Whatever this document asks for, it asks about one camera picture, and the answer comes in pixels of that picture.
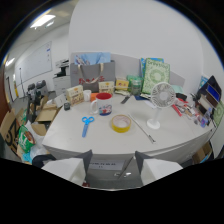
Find white desk fan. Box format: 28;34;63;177
146;82;177;130

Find blue scissors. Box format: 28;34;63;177
81;115;95;138

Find green snack bag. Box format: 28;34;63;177
17;123;36;155

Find yellow tape roll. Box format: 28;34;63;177
111;114;132;134

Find brown cardboard box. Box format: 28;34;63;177
35;103;62;123

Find red rimmed printed mug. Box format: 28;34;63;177
90;92;113;117

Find yellow tea box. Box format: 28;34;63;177
65;84;85;106

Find white plain cup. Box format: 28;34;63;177
82;89;92;102

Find black utility knife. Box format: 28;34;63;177
120;95;131;105

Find black office chair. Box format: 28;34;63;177
25;79;50;123

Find glass jar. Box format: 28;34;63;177
131;80;141;97

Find black desk organiser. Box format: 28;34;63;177
194;75;223;122

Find green snack packet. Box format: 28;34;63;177
126;74;144;93

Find yellow small snack box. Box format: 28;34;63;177
98;81;115;96

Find white office printer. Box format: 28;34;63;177
53;58;72;97

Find yellow flat packet box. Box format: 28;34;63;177
114;77;130;92

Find green patterned book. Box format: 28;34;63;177
141;58;171;95

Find grey paper gift bag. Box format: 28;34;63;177
69;60;116;94

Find whiteboard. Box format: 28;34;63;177
15;40;53;85

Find blue picture board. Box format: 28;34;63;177
73;51;112;66

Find ceiling light panel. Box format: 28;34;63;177
29;14;57;30

